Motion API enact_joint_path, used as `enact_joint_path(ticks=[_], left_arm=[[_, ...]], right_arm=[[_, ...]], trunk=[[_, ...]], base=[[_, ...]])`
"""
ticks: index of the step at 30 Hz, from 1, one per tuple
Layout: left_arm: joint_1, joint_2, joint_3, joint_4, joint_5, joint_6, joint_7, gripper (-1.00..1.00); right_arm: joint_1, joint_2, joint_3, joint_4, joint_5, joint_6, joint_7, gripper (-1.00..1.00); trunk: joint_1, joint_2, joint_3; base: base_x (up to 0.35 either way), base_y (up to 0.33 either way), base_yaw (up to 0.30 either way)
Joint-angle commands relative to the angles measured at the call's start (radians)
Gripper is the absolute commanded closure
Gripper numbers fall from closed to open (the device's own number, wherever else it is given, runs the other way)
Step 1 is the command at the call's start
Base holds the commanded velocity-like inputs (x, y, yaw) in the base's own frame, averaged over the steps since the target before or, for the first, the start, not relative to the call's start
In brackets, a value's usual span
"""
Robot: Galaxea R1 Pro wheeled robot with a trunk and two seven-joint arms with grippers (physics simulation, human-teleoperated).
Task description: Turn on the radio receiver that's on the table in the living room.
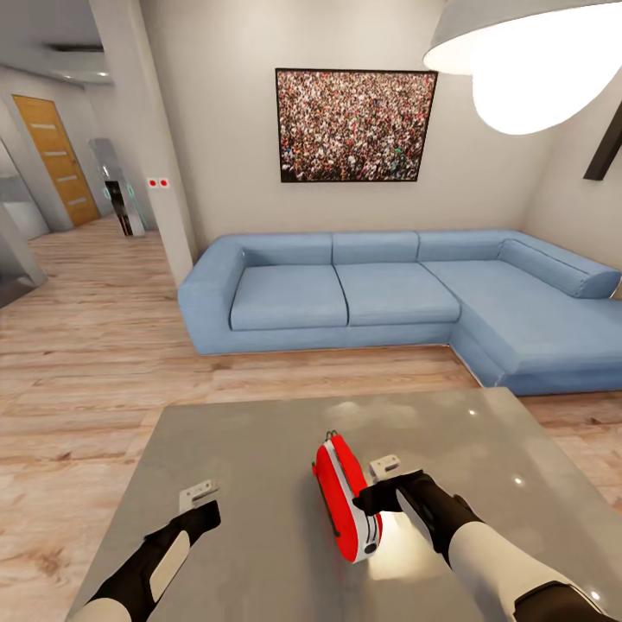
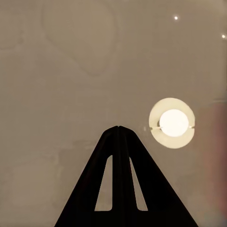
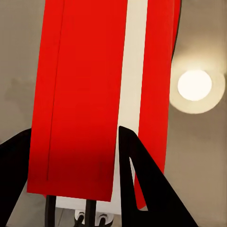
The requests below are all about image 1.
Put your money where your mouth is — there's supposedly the radio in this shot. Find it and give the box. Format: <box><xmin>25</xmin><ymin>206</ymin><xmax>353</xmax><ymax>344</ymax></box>
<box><xmin>312</xmin><ymin>434</ymin><xmax>383</xmax><ymax>562</ymax></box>

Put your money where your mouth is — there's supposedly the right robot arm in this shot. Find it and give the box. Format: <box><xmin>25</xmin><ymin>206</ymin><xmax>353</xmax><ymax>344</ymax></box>
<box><xmin>352</xmin><ymin>455</ymin><xmax>619</xmax><ymax>622</ymax></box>

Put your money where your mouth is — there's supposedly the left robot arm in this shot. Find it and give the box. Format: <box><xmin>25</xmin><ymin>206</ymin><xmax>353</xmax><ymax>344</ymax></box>
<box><xmin>68</xmin><ymin>479</ymin><xmax>221</xmax><ymax>622</ymax></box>

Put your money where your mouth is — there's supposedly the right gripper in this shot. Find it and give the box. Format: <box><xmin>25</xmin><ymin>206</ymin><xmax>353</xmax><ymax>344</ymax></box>
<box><xmin>352</xmin><ymin>478</ymin><xmax>394</xmax><ymax>516</ymax></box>

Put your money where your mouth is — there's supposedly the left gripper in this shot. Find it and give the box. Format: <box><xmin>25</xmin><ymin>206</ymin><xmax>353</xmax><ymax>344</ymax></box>
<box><xmin>177</xmin><ymin>500</ymin><xmax>221</xmax><ymax>543</ymax></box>

